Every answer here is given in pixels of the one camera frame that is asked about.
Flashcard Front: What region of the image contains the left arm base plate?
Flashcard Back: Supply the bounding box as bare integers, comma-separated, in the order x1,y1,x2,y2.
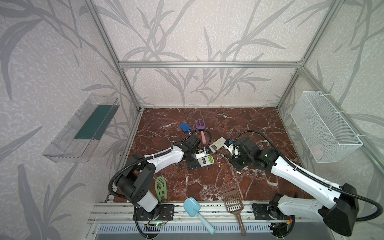
133,203,175,221

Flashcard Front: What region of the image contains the light blue plastic scoop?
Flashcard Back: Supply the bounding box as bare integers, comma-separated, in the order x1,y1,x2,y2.
183,198,216,235

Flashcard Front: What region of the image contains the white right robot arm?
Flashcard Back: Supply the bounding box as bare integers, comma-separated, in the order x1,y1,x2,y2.
225,132,383,237

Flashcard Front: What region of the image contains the clear plastic wall shelf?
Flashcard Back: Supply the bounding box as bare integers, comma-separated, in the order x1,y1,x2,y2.
43,94,120,163

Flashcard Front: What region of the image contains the brown litter scoop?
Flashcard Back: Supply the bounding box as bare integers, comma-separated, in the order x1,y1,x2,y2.
223,190,247,237

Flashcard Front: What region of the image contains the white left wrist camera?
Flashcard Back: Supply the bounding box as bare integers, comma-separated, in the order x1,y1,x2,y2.
195,149,209,159

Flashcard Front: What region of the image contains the purple toy rake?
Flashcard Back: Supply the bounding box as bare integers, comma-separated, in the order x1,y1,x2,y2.
195,119,207,146

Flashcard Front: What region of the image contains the green plastic slotted tool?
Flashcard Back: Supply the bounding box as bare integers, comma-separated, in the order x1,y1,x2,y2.
155,176,168,202

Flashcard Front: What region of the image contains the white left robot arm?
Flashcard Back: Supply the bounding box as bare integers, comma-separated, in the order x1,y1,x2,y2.
108,135,201,215

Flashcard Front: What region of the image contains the aluminium front rail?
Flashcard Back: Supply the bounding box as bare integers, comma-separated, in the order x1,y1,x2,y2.
86,200,340,224

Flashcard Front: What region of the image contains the blue toy shovel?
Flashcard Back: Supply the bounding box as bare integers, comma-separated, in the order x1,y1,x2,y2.
180,123,191,134

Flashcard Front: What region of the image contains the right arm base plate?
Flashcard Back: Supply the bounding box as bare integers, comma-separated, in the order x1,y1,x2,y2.
252,203,291,221

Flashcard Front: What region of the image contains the white wire mesh basket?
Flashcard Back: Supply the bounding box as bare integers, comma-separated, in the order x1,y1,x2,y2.
291,91,363,164

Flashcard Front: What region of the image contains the white remote control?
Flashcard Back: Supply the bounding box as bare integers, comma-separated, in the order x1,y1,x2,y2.
198,156,215,167

